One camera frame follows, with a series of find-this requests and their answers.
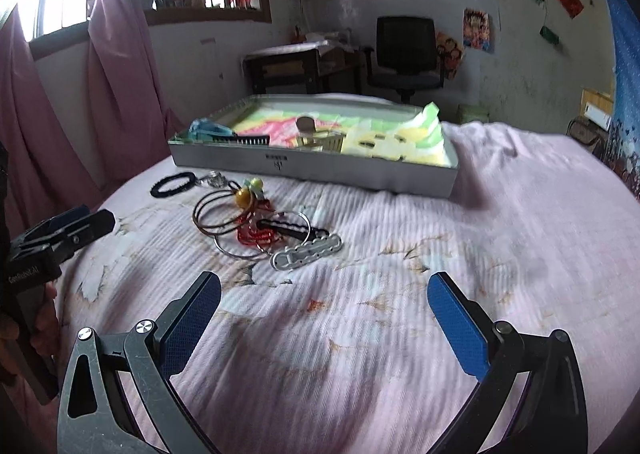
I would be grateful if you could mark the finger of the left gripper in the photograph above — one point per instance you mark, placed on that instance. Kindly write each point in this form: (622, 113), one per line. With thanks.
(64, 243)
(66, 218)

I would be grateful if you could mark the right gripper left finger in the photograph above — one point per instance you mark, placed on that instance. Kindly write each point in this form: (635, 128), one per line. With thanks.
(94, 415)

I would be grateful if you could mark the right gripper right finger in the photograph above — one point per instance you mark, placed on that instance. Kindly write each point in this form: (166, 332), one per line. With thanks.
(551, 416)

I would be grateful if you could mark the thin silver bangles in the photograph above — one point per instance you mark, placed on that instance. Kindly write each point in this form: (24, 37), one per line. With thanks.
(250, 244)

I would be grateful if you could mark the black wavy hair clip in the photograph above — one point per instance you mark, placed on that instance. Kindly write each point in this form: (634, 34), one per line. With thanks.
(288, 229)

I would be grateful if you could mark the silver chain-link hair clip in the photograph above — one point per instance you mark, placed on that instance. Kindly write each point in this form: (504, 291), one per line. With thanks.
(293, 258)

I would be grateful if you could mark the cream hair claw clip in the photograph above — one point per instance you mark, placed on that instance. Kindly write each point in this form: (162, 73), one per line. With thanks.
(325, 140)

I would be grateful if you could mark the person's left hand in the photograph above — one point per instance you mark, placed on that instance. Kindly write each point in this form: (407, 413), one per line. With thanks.
(46, 340)

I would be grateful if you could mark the pink curtain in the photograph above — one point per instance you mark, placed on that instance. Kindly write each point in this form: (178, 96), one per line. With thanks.
(131, 121)

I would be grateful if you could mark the light blue watch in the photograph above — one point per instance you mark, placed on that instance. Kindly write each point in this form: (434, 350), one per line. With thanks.
(204, 129)

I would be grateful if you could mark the patterned handbag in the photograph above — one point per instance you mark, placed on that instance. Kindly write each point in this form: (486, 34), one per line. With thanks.
(588, 134)

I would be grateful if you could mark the blue dotted fabric wardrobe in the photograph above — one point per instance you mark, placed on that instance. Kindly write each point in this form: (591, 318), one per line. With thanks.
(622, 153)

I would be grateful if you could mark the colourful cartoon cloth liner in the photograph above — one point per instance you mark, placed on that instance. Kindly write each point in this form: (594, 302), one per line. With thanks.
(382, 131)

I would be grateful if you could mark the green plastic stool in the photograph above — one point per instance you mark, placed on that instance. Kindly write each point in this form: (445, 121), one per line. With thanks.
(472, 113)

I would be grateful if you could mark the grey shallow cardboard box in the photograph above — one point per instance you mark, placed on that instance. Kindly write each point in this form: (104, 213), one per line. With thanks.
(259, 157)

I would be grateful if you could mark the dark wooden desk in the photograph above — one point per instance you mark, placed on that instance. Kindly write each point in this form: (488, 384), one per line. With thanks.
(319, 67)

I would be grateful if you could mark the family cartoon poster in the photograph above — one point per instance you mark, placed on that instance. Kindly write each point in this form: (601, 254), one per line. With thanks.
(451, 52)

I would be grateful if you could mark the black office chair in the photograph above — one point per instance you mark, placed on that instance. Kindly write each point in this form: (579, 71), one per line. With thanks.
(405, 56)

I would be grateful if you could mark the cardboard box by wall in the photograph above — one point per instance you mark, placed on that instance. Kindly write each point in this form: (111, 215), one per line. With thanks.
(597, 107)

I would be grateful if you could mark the green tag on wall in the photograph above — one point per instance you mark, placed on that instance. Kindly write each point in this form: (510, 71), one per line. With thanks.
(549, 35)

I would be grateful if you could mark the cartoon poster on wall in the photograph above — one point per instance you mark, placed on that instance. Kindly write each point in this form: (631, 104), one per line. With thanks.
(477, 31)

